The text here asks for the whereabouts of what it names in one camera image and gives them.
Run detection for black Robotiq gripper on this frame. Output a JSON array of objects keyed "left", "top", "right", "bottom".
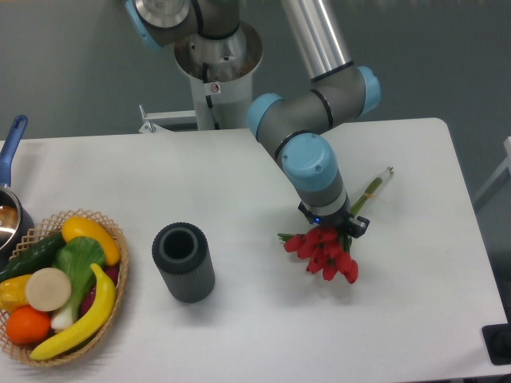
[{"left": 298, "top": 202, "right": 370, "bottom": 239}]

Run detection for red tulip bouquet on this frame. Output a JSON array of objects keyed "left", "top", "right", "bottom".
[{"left": 277, "top": 166, "right": 396, "bottom": 285}]

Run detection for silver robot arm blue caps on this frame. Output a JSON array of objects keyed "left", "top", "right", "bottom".
[{"left": 125, "top": 1, "right": 381, "bottom": 238}]

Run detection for dark grey ribbed vase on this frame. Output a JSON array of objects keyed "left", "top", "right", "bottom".
[{"left": 152, "top": 222, "right": 216, "bottom": 303}]

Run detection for black device at table edge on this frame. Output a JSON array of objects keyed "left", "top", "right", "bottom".
[{"left": 481, "top": 323, "right": 510, "bottom": 365}]

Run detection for dark red vegetable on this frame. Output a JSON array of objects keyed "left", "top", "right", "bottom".
[{"left": 80, "top": 265, "right": 119, "bottom": 317}]

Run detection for yellow banana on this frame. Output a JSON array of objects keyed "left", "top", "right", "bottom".
[{"left": 30, "top": 263, "right": 116, "bottom": 361}]

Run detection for green bok choy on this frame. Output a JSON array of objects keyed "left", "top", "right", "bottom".
[{"left": 51, "top": 236, "right": 105, "bottom": 332}]

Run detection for yellow squash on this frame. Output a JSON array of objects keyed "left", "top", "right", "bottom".
[{"left": 61, "top": 216, "right": 121, "bottom": 266}]

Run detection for woven wicker basket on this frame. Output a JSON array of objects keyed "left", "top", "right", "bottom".
[{"left": 1, "top": 208, "right": 129, "bottom": 368}]

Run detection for beige round disc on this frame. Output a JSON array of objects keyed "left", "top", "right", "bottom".
[{"left": 25, "top": 267, "right": 71, "bottom": 312}]

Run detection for dark green cucumber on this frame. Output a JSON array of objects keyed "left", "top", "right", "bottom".
[{"left": 1, "top": 232, "right": 65, "bottom": 282}]

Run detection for orange fruit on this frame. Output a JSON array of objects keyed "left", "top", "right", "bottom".
[{"left": 6, "top": 306, "right": 50, "bottom": 345}]

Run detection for yellow bell pepper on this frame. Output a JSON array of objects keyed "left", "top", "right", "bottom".
[{"left": 1, "top": 274, "right": 31, "bottom": 312}]

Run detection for white frame at right edge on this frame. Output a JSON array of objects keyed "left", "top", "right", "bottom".
[{"left": 472, "top": 136, "right": 510, "bottom": 214}]

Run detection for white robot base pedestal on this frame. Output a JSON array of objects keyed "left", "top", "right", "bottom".
[{"left": 139, "top": 73, "right": 253, "bottom": 133}]

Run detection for blue handled saucepan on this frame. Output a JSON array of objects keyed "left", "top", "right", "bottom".
[{"left": 1, "top": 115, "right": 34, "bottom": 269}]

